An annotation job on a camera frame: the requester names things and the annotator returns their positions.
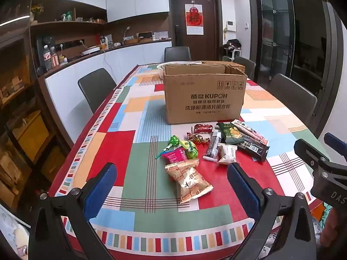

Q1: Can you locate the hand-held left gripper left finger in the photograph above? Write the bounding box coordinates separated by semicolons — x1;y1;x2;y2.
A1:
28;162;118;260

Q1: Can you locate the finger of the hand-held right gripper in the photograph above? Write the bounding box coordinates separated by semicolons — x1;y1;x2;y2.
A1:
324;132;347;155
294;139;331;169

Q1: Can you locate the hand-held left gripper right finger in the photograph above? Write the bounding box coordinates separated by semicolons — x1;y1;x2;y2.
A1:
227;162;318;260

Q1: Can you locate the white snack packet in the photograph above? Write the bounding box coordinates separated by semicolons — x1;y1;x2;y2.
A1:
218;144;237;165

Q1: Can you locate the gold snack packet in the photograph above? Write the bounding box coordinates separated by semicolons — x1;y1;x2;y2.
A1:
187;166;213;199
165;159;200;204

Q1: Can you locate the black snack packet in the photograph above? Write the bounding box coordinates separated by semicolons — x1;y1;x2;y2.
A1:
239;137;270;161

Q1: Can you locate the black and white bar packet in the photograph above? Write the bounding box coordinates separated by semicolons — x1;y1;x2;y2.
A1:
203;130;222;162

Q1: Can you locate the long pink snack packet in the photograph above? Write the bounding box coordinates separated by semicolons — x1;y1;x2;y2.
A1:
231;120;269;146

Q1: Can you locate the dark green snack packet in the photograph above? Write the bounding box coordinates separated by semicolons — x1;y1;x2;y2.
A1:
216;122;244;145

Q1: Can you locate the green lollipop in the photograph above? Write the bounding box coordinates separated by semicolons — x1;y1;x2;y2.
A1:
180;140;199;160
155;135;181;160

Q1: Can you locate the tiger striped candy packet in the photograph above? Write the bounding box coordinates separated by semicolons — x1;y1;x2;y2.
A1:
187;133;210;145

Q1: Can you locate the small red candy packet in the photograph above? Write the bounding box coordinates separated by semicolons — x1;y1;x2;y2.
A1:
193;124;214;134

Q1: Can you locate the brown cardboard box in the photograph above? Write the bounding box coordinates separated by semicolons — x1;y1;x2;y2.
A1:
162;61;248;125

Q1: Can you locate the dark grey dining chair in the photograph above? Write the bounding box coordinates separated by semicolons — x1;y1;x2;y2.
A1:
78;68;117;114
267;73;318;127
233;57;256;81
164;46;192;63

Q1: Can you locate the colourful patchwork tablecloth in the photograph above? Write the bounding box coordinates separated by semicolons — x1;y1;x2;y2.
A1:
49;63;330;253

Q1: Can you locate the yellow storage bin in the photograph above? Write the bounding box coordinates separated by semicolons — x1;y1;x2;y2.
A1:
12;113;50;163

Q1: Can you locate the black framed glass door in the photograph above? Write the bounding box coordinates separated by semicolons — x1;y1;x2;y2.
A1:
248;0;297;88

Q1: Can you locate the white stool with dark bag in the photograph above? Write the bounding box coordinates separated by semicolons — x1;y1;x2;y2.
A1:
223;39;242;61

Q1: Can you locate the white fruit bowl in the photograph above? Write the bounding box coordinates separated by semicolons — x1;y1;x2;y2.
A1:
157;61;202;80

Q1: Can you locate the white flat cooking appliance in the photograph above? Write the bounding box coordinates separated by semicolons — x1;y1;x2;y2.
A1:
79;45;106;56

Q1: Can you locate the black countertop appliance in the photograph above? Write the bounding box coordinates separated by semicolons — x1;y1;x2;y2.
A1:
36;35;56;72

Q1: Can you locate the dark brown door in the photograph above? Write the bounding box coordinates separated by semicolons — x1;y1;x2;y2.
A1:
168;0;223;62

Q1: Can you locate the yellow flower vase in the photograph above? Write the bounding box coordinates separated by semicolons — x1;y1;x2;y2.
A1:
30;3;44;23

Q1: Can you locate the white power cable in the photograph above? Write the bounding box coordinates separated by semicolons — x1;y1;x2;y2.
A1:
101;47;119;85

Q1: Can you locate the red and white wall calendar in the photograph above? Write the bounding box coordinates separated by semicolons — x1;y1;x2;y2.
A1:
185;4;204;35

